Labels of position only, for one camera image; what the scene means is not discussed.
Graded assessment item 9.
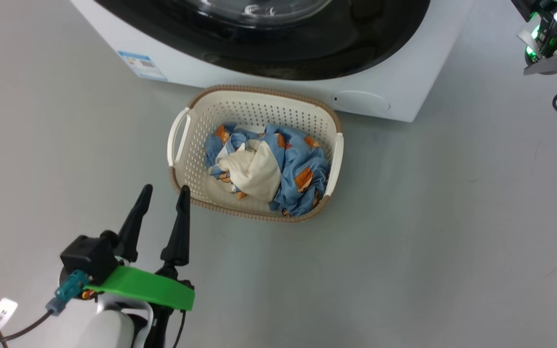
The cream and blue garment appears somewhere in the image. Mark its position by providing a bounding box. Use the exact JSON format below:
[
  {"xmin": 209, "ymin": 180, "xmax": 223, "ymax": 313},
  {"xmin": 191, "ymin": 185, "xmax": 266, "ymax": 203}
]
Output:
[{"xmin": 205, "ymin": 123, "xmax": 284, "ymax": 203}]

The black round glass door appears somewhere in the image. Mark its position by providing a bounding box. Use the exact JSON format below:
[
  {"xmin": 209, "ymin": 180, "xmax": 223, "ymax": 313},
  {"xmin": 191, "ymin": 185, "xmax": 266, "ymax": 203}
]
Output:
[{"xmin": 94, "ymin": 0, "xmax": 431, "ymax": 81}]

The cable with teal connector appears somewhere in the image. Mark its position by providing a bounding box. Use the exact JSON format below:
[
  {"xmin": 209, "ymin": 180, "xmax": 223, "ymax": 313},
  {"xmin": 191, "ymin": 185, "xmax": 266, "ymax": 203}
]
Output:
[{"xmin": 0, "ymin": 270, "xmax": 90, "ymax": 344}]

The round white filter cover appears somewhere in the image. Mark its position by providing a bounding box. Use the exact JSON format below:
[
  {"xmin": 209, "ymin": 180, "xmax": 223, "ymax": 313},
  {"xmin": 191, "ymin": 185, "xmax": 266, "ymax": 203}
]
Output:
[{"xmin": 332, "ymin": 90, "xmax": 391, "ymax": 115}]

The cream perforated laundry basket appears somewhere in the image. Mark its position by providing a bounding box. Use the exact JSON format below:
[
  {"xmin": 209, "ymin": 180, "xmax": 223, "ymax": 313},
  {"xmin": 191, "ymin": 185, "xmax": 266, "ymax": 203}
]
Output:
[{"xmin": 166, "ymin": 85, "xmax": 345, "ymax": 223}]

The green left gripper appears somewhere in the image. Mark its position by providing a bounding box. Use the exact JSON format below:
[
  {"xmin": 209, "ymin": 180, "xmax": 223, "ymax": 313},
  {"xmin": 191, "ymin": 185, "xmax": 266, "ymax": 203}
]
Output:
[{"xmin": 85, "ymin": 184, "xmax": 195, "ymax": 348}]

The white front-load washing machine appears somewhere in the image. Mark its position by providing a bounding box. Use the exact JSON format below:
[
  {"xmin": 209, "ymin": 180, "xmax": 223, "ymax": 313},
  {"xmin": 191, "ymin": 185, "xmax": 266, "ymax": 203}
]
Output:
[{"xmin": 70, "ymin": 0, "xmax": 475, "ymax": 123}]

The blue energy label sticker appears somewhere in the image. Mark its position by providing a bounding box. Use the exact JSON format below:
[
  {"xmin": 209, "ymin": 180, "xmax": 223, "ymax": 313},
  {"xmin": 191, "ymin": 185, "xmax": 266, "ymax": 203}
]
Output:
[{"xmin": 117, "ymin": 50, "xmax": 168, "ymax": 82}]

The blue orange-print garment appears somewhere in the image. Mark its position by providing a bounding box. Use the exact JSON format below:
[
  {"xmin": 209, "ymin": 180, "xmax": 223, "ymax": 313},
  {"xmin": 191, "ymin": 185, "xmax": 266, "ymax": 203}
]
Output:
[{"xmin": 259, "ymin": 123, "xmax": 331, "ymax": 217}]

